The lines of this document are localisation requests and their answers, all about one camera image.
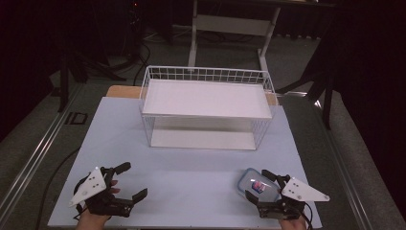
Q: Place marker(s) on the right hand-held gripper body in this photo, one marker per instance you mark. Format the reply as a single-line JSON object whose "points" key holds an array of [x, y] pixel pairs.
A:
{"points": [[300, 192]]}

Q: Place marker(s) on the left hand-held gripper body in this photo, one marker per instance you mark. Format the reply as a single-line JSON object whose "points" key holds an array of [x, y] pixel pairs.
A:
{"points": [[92, 187]]}

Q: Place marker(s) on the clear food container blue lid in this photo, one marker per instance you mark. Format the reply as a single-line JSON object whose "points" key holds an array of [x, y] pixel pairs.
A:
{"points": [[260, 185]]}

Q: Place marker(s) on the person's right hand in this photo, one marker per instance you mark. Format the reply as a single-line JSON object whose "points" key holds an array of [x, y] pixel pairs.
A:
{"points": [[292, 225]]}

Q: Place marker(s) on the person's left hand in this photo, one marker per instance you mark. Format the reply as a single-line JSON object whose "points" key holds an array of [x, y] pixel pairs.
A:
{"points": [[92, 222]]}

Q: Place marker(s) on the light blue table mat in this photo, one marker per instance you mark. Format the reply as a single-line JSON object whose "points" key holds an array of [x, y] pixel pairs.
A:
{"points": [[191, 179]]}

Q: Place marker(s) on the wooden table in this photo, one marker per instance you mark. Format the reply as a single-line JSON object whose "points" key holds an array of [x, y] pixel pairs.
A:
{"points": [[123, 91]]}

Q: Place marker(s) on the black stand legs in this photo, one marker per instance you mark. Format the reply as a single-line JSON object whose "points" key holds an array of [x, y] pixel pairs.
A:
{"points": [[325, 96], [65, 80]]}

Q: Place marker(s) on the metal floor rail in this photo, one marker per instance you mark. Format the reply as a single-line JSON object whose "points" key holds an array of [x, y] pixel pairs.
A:
{"points": [[344, 166], [35, 156]]}

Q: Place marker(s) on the white desk frame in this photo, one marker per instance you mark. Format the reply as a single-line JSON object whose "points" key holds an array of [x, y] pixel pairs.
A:
{"points": [[233, 25]]}

